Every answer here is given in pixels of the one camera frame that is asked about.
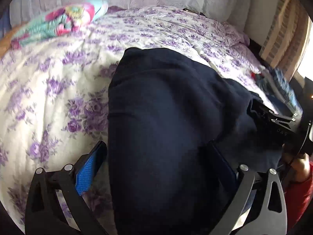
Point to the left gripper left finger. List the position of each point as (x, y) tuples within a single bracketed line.
[(44, 214)]

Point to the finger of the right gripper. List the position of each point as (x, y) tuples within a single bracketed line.
[(258, 110)]

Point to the dark navy fleece pants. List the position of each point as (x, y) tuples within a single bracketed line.
[(177, 132)]

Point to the person's right hand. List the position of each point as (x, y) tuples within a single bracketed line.
[(299, 163)]

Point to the blue denim jeans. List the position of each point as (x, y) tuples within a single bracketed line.
[(291, 109)]

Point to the red jacket right sleeve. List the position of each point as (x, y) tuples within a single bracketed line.
[(297, 196)]

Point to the beige checked curtain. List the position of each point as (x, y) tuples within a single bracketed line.
[(287, 38)]

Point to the purple floral bed quilt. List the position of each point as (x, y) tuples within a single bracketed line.
[(54, 94)]

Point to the brown satin pillow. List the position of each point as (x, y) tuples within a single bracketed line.
[(5, 43)]

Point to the folded colourful floral blanket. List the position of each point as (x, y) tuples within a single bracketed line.
[(59, 22)]

